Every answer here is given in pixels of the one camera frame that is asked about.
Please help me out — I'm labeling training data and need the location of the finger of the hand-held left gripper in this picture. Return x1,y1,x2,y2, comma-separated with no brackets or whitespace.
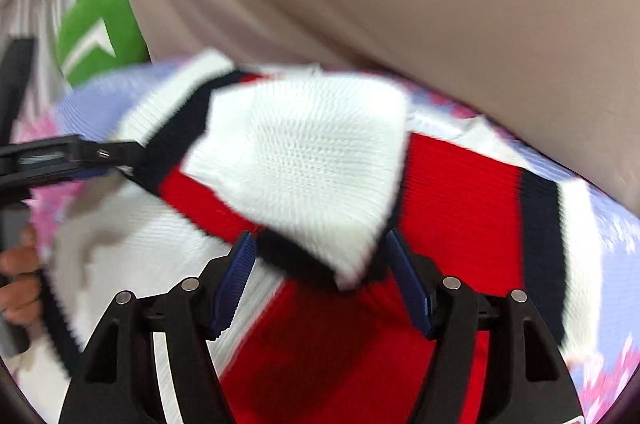
0,134,147,171
0,166,110,206

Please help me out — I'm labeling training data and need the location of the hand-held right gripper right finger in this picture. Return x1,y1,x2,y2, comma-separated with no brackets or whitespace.
384,229,586,424

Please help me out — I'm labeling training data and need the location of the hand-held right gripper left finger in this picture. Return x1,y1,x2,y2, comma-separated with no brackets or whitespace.
59,231,258,424

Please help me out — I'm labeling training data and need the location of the white red navy knit sweater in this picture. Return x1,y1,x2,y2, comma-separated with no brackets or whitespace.
37,49,608,424

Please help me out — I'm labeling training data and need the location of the person's left hand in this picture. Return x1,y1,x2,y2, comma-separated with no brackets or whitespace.
0,224,45,329

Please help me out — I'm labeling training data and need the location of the green pillow with white mark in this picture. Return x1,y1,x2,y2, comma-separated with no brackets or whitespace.
55,0,151,87

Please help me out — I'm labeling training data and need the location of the pink blue floral bed sheet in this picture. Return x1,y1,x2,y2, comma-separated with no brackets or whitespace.
15,59,640,424

